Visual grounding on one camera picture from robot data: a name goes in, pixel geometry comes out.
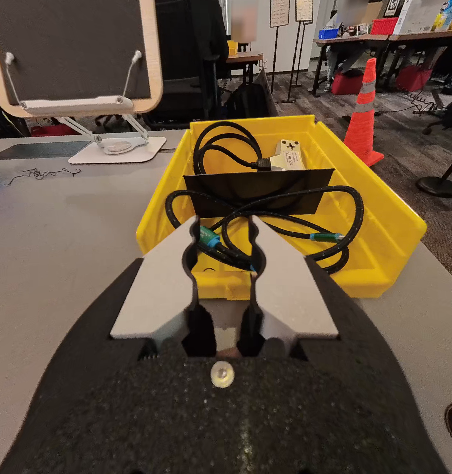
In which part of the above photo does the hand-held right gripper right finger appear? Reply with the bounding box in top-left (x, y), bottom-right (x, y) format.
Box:
top-left (243, 217), bottom-right (340, 356)

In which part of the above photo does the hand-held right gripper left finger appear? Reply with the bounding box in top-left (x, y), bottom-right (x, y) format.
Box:
top-left (110, 217), bottom-right (202, 356)

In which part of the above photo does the yellow plastic bin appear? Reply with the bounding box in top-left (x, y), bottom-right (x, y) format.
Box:
top-left (136, 115), bottom-right (428, 299)

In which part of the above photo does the black hdmi switch with cable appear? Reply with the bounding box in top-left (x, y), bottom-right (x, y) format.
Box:
top-left (193, 121), bottom-right (305, 175)

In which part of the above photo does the black bin divider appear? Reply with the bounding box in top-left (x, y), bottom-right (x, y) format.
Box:
top-left (183, 169), bottom-right (335, 217)

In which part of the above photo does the black floor stand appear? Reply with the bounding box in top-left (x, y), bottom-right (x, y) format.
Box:
top-left (416, 145), bottom-right (452, 198)

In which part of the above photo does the orange traffic cone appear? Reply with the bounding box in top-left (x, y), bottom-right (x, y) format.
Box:
top-left (343, 58), bottom-right (386, 167)

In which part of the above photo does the red box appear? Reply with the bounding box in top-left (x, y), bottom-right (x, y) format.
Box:
top-left (30, 124), bottom-right (76, 138)

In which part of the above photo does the black backpack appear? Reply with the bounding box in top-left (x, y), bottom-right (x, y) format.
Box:
top-left (223, 71), bottom-right (280, 120)

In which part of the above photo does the black office chair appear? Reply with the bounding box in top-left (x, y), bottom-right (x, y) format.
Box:
top-left (146, 0), bottom-right (231, 131)

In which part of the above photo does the red plastic bin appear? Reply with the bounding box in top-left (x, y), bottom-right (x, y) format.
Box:
top-left (396, 64), bottom-right (435, 94)

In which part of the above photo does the wooden-framed black panel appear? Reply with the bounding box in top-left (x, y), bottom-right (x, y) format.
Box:
top-left (0, 0), bottom-right (164, 119)

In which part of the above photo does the tangled thin black wire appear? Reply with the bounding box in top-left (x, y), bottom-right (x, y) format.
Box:
top-left (7, 167), bottom-right (83, 186)

